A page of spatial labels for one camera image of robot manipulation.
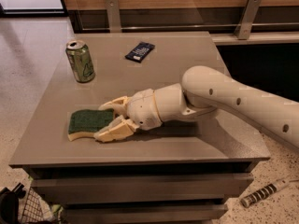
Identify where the blue rxbar blueberry wrapper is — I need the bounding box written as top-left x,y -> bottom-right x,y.
125,42 -> 155,63

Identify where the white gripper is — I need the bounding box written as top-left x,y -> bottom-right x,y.
93,89 -> 162,143

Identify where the horizontal metal rail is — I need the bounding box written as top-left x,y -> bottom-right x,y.
81,21 -> 299,32

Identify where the left metal wall bracket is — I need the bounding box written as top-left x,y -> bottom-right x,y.
105,0 -> 121,33

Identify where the wire mesh basket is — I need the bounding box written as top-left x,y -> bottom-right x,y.
20,188 -> 44,224

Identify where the striped black white handle tool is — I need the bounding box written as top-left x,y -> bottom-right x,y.
240,179 -> 290,208

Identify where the upper grey drawer front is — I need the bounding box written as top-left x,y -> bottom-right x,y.
32,173 -> 253,204

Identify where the black object at corner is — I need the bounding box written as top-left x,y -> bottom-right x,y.
0,183 -> 26,224

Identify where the metal wall bracket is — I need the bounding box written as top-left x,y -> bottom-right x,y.
105,0 -> 121,33
235,0 -> 262,40

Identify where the grey drawer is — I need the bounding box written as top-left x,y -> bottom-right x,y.
32,173 -> 253,204
63,204 -> 228,224

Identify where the green soda can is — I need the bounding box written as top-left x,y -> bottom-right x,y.
65,40 -> 95,83

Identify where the grey drawer cabinet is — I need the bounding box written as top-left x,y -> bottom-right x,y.
10,32 -> 270,210

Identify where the right metal wall bracket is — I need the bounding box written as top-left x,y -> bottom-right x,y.
235,0 -> 262,40

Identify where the green and yellow sponge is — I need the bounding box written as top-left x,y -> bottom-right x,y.
68,109 -> 114,141

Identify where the lower grey drawer front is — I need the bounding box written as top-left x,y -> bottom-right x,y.
63,204 -> 228,224

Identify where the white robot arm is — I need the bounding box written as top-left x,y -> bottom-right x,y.
93,66 -> 299,149

